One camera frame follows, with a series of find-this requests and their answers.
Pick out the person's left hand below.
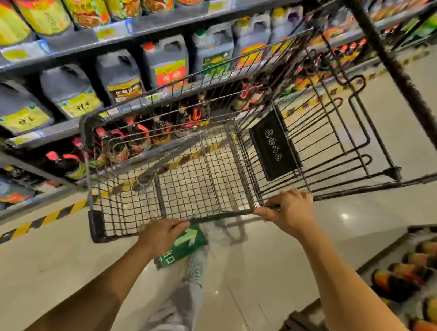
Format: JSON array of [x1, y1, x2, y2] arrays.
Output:
[[134, 213, 191, 265]]

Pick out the person's right hand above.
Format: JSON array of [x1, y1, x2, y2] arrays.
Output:
[[250, 184, 321, 242]]

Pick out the black wire shopping cart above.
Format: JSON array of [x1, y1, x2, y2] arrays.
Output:
[[64, 0, 437, 292]]

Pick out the person's left forearm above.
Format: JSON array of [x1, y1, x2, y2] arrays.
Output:
[[20, 227, 160, 331]]

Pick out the person's right forearm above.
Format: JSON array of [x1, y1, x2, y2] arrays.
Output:
[[284, 219, 437, 331]]

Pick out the green arrow floor sticker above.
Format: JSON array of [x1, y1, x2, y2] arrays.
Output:
[[153, 220, 211, 274]]

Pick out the grey speckled shoe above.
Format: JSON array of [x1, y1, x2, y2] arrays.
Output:
[[181, 243, 210, 288]]

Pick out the grey trousers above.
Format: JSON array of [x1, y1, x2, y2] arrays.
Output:
[[134, 272, 236, 331]]

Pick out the row of red-capped small bottles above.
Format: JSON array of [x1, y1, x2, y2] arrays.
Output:
[[40, 50, 272, 207]]

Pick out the dark low shelf unit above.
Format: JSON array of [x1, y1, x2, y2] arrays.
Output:
[[240, 193, 437, 331]]

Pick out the row of squat dark jugs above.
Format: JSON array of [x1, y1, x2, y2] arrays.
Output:
[[0, 0, 306, 173]]

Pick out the row of orange black bottles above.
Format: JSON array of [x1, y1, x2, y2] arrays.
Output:
[[363, 226, 437, 331]]

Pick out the grey metal shelf unit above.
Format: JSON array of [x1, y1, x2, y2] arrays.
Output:
[[0, 0, 437, 313]]

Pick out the row of distant shelf bottles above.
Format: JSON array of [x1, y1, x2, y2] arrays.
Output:
[[310, 0, 437, 81]]

